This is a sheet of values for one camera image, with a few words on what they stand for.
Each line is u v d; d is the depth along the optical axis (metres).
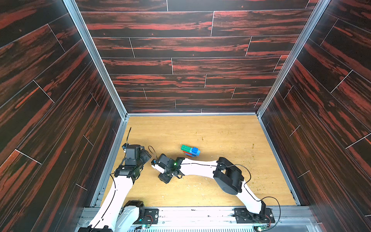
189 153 0.92
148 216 0.73
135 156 0.62
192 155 0.93
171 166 0.69
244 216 0.73
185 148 0.92
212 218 0.75
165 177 0.78
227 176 0.55
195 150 0.89
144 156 0.73
